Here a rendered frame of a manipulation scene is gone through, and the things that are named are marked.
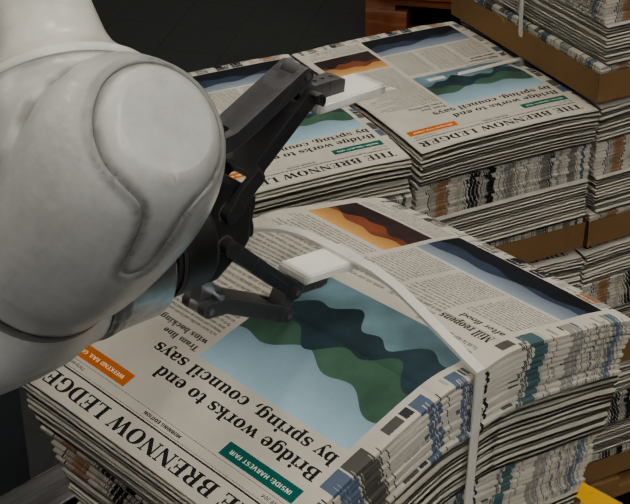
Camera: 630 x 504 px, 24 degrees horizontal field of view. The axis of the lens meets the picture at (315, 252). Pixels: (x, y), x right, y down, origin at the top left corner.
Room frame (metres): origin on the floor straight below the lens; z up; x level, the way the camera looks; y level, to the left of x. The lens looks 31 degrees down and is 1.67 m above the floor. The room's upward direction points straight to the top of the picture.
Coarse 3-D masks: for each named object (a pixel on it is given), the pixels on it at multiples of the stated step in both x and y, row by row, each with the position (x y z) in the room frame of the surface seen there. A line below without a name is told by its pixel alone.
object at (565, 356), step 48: (336, 240) 1.06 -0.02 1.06; (384, 240) 1.08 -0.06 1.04; (432, 240) 1.10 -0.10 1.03; (480, 240) 1.13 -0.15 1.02; (432, 288) 0.99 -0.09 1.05; (480, 288) 1.01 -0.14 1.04; (528, 288) 1.03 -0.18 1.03; (576, 288) 1.05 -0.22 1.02; (528, 336) 0.92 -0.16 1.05; (576, 336) 0.95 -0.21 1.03; (624, 336) 1.00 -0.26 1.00; (528, 384) 0.91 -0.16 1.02; (576, 384) 0.95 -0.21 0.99; (528, 432) 0.92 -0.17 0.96; (576, 432) 0.97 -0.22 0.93; (528, 480) 0.93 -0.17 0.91; (576, 480) 0.98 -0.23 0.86
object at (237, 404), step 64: (192, 320) 0.95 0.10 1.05; (256, 320) 0.94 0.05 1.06; (64, 384) 0.89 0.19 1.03; (128, 384) 0.88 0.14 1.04; (192, 384) 0.88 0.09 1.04; (256, 384) 0.87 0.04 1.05; (320, 384) 0.86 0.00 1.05; (384, 384) 0.85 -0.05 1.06; (64, 448) 0.92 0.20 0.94; (128, 448) 0.82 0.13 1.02; (192, 448) 0.82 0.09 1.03; (256, 448) 0.81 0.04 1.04; (320, 448) 0.80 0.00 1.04; (384, 448) 0.79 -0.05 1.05
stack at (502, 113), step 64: (256, 64) 1.96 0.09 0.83; (320, 64) 1.97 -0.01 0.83; (384, 64) 1.96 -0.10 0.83; (448, 64) 1.96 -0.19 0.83; (512, 64) 1.97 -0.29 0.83; (320, 128) 1.75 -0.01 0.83; (384, 128) 1.77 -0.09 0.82; (448, 128) 1.75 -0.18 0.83; (512, 128) 1.75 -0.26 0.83; (576, 128) 1.80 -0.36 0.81; (256, 192) 1.58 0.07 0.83; (320, 192) 1.61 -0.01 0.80; (384, 192) 1.66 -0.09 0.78; (448, 192) 1.72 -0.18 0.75; (512, 192) 1.76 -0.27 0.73; (576, 192) 1.80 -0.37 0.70; (576, 256) 1.81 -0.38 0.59
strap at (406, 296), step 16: (320, 240) 0.98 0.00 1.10; (352, 256) 0.96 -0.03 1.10; (368, 272) 0.94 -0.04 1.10; (384, 272) 0.94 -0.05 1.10; (400, 288) 0.92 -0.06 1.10; (416, 304) 0.91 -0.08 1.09; (432, 320) 0.90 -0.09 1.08; (448, 336) 0.89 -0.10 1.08; (464, 352) 0.88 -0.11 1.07; (480, 368) 0.87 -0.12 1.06
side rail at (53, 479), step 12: (60, 468) 1.08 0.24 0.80; (36, 480) 1.06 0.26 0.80; (48, 480) 1.06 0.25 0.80; (60, 480) 1.06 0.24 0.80; (12, 492) 1.04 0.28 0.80; (24, 492) 1.04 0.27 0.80; (36, 492) 1.04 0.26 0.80; (48, 492) 1.04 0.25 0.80; (60, 492) 1.04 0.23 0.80; (72, 492) 1.04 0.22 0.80
